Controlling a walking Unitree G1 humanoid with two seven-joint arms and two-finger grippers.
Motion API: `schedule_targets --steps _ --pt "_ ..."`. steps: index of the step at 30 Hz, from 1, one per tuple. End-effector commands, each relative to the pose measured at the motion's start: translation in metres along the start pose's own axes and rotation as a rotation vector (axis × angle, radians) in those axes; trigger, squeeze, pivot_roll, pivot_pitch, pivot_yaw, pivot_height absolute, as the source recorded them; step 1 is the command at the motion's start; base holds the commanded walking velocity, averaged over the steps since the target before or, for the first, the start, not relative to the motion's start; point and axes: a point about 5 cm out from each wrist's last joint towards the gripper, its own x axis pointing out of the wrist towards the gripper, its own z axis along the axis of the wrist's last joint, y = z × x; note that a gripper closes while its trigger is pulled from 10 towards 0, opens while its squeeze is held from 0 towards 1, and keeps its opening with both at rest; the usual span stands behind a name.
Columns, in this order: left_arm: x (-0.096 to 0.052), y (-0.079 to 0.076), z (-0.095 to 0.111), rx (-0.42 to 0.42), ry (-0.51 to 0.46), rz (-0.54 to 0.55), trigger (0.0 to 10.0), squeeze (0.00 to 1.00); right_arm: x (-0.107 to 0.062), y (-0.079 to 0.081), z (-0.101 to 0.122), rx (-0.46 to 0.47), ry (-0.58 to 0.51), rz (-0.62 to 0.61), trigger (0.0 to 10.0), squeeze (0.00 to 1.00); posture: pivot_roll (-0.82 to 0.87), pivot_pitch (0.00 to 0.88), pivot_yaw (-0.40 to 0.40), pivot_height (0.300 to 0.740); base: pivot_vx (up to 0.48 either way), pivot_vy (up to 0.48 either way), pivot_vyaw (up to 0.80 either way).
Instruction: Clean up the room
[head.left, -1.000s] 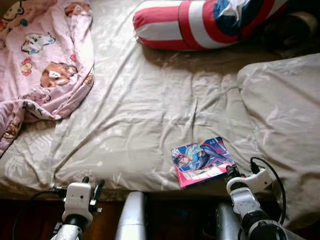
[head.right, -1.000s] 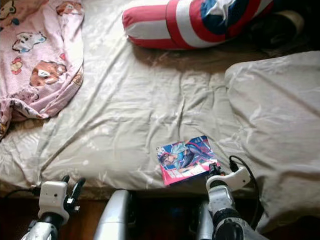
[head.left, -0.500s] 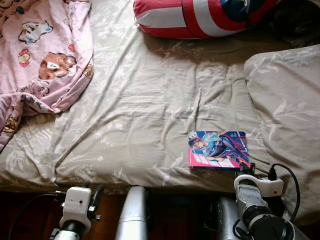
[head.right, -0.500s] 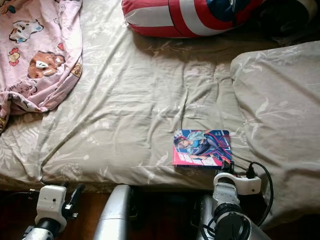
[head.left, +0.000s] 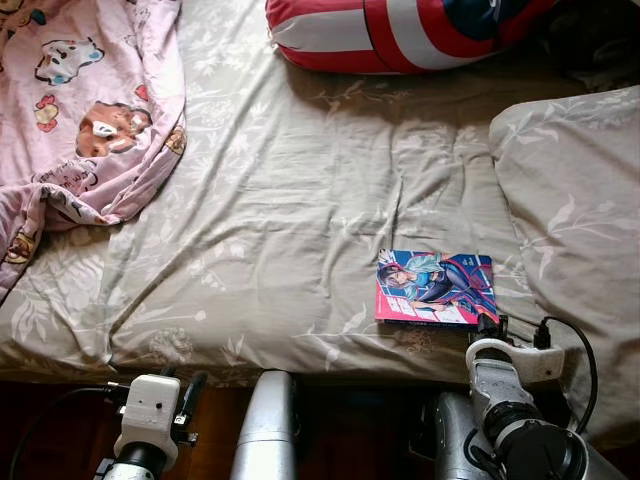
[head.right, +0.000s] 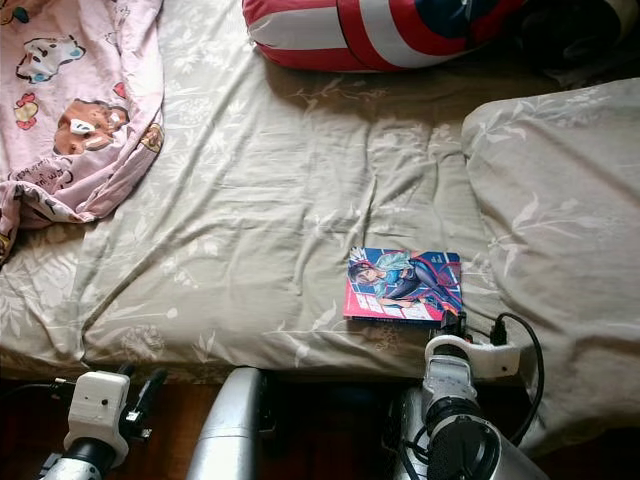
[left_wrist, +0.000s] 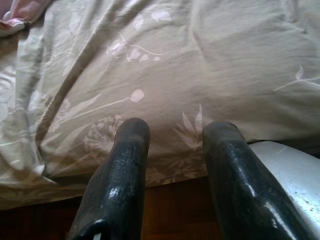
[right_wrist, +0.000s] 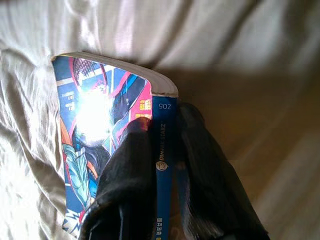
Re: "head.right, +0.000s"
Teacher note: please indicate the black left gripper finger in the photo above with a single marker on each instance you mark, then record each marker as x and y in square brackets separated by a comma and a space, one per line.
[153, 388]

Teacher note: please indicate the colourful manga comic book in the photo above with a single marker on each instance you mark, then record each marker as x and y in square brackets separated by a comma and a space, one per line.
[400, 285]

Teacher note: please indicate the pink cartoon print blanket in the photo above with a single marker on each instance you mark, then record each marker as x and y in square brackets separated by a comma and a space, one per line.
[80, 100]

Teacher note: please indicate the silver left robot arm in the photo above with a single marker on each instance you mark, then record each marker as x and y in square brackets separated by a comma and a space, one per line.
[85, 462]

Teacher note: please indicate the robot right leg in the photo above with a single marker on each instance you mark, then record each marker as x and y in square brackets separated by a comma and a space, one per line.
[410, 440]

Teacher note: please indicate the large beige floral pillow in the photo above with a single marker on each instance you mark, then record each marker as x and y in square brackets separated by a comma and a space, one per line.
[560, 200]

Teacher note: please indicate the red white blue shield bolster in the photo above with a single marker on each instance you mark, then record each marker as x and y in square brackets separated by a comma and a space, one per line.
[370, 35]

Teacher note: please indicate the dark brown plush toy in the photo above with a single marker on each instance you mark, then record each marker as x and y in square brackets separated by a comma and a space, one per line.
[570, 40]

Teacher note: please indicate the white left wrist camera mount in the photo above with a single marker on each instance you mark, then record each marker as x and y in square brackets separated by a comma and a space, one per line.
[97, 405]

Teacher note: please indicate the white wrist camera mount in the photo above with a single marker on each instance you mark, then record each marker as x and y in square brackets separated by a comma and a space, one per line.
[500, 360]
[97, 405]

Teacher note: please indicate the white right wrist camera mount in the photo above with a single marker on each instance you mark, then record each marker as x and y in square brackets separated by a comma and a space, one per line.
[500, 360]

